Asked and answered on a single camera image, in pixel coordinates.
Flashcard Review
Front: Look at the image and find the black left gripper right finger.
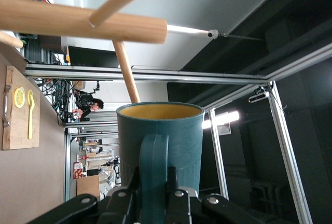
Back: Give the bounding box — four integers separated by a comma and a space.
165, 166, 288, 224

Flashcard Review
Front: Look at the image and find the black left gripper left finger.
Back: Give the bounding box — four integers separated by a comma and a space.
25, 166, 143, 224

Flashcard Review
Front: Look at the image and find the teal mug yellow inside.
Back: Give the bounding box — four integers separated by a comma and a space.
115, 101, 206, 224

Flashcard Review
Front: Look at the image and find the wooden mug rack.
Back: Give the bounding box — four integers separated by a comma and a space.
0, 0, 168, 104

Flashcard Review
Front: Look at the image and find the cardboard box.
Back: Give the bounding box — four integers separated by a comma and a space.
76, 174, 101, 200

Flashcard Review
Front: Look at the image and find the red printed box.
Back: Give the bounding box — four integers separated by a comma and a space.
73, 162, 84, 180

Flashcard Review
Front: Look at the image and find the brown table cover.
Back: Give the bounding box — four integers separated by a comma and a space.
0, 41, 66, 224

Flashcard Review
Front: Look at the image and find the bright strip light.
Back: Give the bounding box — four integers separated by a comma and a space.
201, 110, 240, 130

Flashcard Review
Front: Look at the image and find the person in dark clothes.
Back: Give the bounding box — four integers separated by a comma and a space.
74, 90, 105, 122

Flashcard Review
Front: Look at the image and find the yellow plastic fork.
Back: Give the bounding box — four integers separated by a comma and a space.
27, 93, 36, 140

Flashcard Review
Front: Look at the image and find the wooden cutting board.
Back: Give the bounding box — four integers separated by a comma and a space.
2, 65, 42, 151

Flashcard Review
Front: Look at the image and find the black monitor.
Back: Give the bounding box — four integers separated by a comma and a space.
67, 45, 120, 69

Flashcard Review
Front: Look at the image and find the tangled black cable bundle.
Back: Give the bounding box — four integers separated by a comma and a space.
38, 78, 76, 127

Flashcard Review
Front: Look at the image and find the aluminium cell frame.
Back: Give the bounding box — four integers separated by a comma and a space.
24, 42, 332, 224

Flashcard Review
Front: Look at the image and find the small black bar camera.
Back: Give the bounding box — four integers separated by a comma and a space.
248, 86, 271, 104

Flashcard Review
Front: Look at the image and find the metal cutting board handle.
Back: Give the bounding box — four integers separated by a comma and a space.
2, 85, 12, 128

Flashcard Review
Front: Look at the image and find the white security camera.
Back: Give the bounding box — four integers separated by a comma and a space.
207, 29, 220, 41

